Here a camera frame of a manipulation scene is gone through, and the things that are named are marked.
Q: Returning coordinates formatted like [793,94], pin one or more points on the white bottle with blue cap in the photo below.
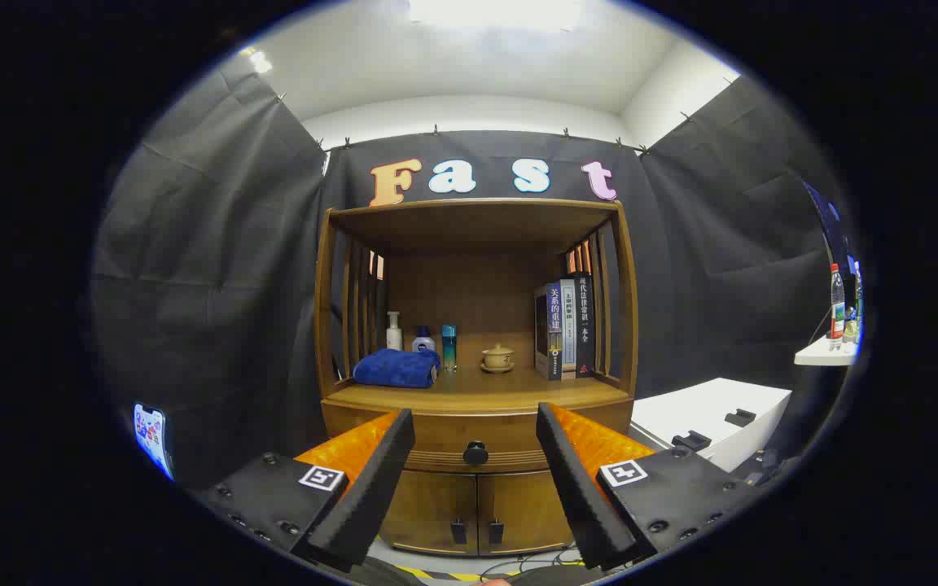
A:
[423,342]

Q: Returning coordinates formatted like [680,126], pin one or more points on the wooden drawer with black knob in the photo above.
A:
[477,423]

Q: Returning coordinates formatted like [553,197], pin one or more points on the smartphone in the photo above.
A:
[150,431]

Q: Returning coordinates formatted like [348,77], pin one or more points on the wooden countertop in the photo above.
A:
[501,387]

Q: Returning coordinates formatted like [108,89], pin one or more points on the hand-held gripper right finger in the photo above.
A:
[579,488]

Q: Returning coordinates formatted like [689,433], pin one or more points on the book with pale spine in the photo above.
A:
[567,325]

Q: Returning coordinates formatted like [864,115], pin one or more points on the yellow black floor tape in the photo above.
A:
[444,575]

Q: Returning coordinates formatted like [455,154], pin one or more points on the beige lidded teacup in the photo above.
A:
[497,356]

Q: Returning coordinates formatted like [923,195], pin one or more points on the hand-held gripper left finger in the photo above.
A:
[371,488]

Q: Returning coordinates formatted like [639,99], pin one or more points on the white pump bottle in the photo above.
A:
[394,335]

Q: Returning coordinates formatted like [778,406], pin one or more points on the book with blue spine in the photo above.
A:
[554,325]

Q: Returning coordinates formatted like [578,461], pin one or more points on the white box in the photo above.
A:
[705,407]

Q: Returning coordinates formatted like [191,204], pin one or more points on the teal bottle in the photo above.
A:
[449,350]

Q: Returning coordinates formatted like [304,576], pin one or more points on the folded blue towel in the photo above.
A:
[392,368]

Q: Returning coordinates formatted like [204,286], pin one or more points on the dark blue panel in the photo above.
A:
[831,228]

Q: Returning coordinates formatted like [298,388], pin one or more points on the book with black spine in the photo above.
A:
[585,325]

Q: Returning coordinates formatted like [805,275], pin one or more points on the wooden cabinet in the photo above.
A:
[469,277]

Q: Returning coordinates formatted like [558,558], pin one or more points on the small white table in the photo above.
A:
[823,354]

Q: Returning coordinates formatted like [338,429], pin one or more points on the wooden cabinet door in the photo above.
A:
[522,509]
[428,513]

